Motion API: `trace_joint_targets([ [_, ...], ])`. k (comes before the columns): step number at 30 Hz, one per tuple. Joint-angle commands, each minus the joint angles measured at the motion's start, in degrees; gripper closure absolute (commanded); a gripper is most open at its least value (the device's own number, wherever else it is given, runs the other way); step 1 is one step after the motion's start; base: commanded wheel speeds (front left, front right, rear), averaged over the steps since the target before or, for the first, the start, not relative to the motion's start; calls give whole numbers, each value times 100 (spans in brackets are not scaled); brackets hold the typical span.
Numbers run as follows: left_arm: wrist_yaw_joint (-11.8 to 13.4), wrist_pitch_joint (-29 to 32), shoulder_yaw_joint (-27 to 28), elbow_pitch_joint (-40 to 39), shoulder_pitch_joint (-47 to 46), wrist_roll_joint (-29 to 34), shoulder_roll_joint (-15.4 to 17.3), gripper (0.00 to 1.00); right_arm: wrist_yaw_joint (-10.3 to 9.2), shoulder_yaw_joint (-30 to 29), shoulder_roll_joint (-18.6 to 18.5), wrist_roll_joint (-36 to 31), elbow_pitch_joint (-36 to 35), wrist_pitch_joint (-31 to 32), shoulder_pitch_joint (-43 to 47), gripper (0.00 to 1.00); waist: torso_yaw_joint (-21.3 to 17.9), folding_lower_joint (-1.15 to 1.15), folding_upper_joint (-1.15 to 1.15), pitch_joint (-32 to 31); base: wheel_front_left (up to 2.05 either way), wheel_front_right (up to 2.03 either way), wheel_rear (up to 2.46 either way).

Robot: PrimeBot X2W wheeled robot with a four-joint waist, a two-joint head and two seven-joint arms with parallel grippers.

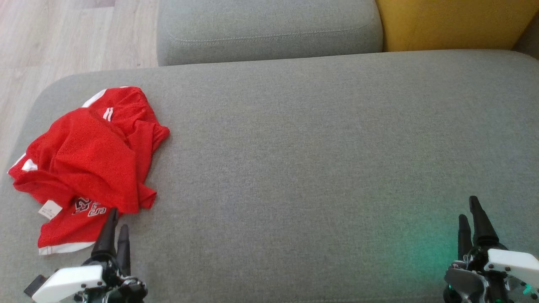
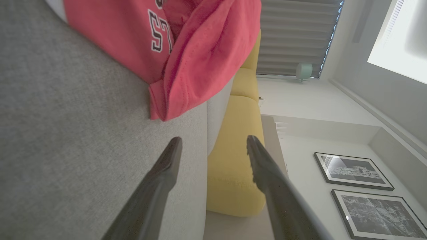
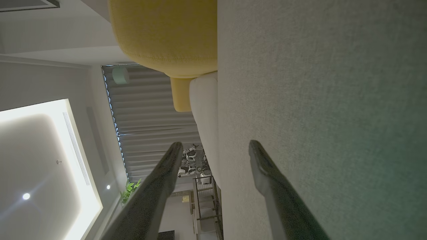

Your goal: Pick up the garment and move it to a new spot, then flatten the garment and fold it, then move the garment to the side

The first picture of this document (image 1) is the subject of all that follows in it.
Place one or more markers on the red white basketball jersey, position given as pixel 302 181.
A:
pixel 84 160

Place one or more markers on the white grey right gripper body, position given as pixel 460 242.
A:
pixel 511 263

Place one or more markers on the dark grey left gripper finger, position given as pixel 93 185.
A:
pixel 124 250
pixel 107 240

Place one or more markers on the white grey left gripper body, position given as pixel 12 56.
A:
pixel 71 282

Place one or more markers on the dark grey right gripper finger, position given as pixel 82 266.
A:
pixel 481 227
pixel 464 237

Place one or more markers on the yellow and grey sofa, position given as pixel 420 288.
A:
pixel 316 168

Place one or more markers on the grey sofa seat cushion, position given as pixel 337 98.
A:
pixel 269 29

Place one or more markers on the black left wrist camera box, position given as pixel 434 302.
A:
pixel 36 286

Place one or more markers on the yellow sofa backrest cushion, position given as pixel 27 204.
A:
pixel 454 23

